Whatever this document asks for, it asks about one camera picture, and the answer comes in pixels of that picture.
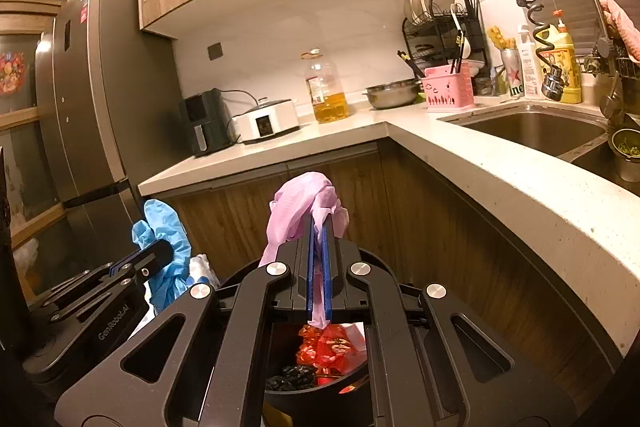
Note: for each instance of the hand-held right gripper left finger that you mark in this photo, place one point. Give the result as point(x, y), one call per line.
point(312, 272)

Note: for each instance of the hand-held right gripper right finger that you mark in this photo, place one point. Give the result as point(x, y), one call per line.
point(327, 277)

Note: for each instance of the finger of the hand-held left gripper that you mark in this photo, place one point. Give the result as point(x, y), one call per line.
point(150, 257)
point(90, 299)

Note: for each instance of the blue rubber glove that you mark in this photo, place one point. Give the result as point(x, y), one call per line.
point(160, 227)

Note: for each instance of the red and white snack package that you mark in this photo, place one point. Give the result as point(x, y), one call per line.
point(356, 333)

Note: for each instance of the pink disposable glove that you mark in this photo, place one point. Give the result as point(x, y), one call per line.
point(300, 202)

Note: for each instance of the black trash bin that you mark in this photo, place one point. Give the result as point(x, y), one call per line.
point(285, 342)

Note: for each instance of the red plastic bag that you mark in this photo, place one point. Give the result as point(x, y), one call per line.
point(327, 354)

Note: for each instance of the black plastic bag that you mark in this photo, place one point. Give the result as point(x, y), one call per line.
point(290, 377)

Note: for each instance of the black air fryer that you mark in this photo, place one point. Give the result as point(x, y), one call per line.
point(205, 122)

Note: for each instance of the white electric cooker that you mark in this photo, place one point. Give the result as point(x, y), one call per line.
point(265, 122)

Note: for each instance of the grey refrigerator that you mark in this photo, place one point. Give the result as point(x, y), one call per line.
point(100, 107)

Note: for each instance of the cooking oil bottle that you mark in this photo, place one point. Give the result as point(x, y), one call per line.
point(327, 102)

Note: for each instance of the wooden door with glass panels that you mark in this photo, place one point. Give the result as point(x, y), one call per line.
point(20, 118)

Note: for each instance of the steel bowl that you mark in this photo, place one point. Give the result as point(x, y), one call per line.
point(392, 94)

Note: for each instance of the kitchen counter with wooden cabinets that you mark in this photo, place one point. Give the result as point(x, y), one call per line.
point(500, 187)

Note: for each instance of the pink utensil holder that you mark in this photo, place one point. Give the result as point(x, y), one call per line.
point(447, 92)

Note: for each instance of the red round door decoration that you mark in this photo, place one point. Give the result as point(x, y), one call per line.
point(11, 74)

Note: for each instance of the stainless steel sink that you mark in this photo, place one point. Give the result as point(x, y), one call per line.
point(535, 132)

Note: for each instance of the black dish rack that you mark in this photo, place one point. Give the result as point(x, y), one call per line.
point(435, 37)

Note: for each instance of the silver drink can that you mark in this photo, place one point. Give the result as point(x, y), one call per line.
point(512, 77)

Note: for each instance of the white pump bottle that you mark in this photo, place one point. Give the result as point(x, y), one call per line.
point(530, 67)

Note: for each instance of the steel cup with greens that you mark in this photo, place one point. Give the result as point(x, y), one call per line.
point(627, 162)

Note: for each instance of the yellow detergent bottle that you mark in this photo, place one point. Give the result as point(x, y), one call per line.
point(567, 57)

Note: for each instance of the pink cloth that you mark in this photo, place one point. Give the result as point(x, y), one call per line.
point(620, 24)

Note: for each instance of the dark wall socket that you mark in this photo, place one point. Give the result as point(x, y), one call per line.
point(215, 51)

